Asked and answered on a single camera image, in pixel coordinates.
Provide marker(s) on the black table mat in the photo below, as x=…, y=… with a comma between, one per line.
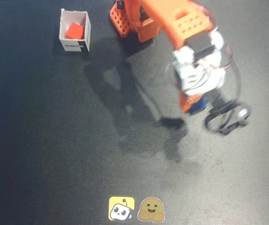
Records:
x=54, y=140

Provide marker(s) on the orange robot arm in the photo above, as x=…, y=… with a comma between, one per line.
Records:
x=167, y=21

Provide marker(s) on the blue cube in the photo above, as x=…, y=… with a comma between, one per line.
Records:
x=200, y=105

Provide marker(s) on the red cube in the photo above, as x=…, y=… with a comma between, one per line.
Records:
x=75, y=31

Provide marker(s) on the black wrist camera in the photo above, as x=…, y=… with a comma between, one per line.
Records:
x=225, y=119

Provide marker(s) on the yellow robot sticker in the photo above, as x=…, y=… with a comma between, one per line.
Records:
x=121, y=208

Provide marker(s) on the white cardboard box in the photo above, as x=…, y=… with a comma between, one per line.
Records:
x=74, y=16

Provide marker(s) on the hugging face emoji sticker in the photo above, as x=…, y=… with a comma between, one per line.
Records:
x=151, y=209

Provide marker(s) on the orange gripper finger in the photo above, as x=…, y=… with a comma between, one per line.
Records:
x=186, y=103

